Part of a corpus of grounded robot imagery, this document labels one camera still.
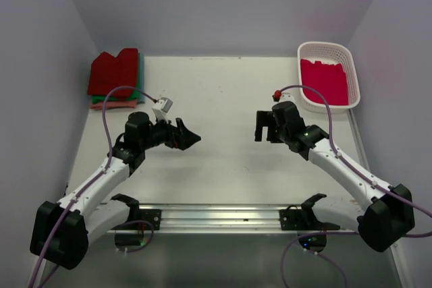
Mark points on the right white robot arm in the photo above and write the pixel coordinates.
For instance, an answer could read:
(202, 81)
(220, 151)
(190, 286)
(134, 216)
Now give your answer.
(380, 213)

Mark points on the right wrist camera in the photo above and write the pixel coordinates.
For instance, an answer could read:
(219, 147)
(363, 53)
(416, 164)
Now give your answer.
(280, 96)

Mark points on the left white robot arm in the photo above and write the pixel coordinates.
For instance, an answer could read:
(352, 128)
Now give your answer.
(63, 231)

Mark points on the salmon folded shirt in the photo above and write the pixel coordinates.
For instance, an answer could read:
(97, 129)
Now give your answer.
(114, 105)

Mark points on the blue folded shirt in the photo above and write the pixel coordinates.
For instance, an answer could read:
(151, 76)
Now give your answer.
(141, 98)

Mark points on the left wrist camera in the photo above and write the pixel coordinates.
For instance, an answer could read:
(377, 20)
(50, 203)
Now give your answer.
(161, 108)

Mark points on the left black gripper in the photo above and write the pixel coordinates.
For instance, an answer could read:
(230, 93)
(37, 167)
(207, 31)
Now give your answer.
(178, 137)

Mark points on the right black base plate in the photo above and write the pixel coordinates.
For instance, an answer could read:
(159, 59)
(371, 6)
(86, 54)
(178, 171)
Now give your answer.
(291, 219)

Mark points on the aluminium mounting rail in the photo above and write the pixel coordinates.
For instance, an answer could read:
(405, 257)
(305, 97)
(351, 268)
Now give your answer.
(249, 219)

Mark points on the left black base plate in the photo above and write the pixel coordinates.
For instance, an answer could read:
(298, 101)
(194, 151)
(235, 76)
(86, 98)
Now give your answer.
(152, 216)

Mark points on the pink red t shirt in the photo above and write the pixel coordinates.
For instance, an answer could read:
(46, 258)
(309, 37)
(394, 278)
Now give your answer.
(328, 79)

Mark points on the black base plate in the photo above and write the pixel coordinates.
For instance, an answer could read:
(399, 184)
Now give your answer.
(152, 216)
(291, 219)

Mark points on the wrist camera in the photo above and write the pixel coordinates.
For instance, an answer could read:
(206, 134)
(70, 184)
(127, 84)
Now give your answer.
(161, 108)
(280, 96)

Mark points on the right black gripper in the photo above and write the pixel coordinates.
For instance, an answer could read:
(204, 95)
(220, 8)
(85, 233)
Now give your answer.
(265, 119)

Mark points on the white plastic basket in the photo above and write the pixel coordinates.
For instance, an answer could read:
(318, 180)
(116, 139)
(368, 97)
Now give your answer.
(332, 53)

